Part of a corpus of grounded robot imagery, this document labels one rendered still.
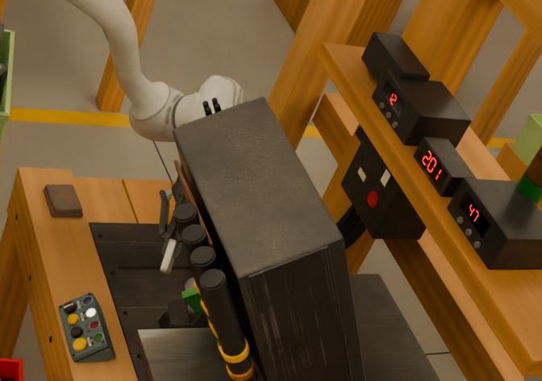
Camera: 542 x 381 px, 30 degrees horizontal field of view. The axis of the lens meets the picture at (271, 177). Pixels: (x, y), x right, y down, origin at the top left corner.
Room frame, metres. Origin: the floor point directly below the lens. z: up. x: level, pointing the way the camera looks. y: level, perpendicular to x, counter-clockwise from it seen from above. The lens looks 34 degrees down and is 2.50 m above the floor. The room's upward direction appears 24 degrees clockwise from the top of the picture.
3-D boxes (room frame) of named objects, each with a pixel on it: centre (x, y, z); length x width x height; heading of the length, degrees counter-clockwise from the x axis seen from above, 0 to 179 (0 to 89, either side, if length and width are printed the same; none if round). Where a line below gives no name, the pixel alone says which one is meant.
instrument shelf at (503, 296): (1.71, -0.34, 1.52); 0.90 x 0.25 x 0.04; 35
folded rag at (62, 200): (1.91, 0.44, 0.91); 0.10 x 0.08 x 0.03; 37
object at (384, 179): (1.77, -0.23, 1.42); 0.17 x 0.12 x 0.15; 35
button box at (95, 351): (1.55, 0.23, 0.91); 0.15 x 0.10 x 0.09; 35
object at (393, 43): (1.93, -0.14, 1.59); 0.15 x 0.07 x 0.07; 35
